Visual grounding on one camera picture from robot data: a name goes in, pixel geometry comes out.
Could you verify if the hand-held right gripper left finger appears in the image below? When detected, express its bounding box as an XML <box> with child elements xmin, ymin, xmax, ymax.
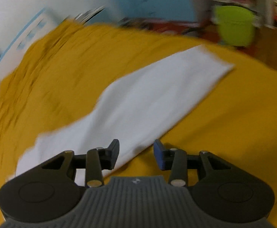
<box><xmin>41</xmin><ymin>139</ymin><xmax>120</xmax><ymax>188</ymax></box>

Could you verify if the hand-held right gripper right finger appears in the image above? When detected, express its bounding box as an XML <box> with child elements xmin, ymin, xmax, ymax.
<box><xmin>153</xmin><ymin>140</ymin><xmax>235</xmax><ymax>187</ymax></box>

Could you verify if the white cloth garment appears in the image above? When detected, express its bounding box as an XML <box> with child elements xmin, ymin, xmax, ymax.
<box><xmin>6</xmin><ymin>44</ymin><xmax>235</xmax><ymax>187</ymax></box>

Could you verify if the mustard yellow bed sheet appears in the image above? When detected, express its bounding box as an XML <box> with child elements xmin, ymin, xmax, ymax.
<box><xmin>0</xmin><ymin>20</ymin><xmax>277</xmax><ymax>228</ymax></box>

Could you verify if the lime green plastic bin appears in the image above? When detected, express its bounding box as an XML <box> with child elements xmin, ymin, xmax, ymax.
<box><xmin>213</xmin><ymin>5</ymin><xmax>256</xmax><ymax>48</ymax></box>

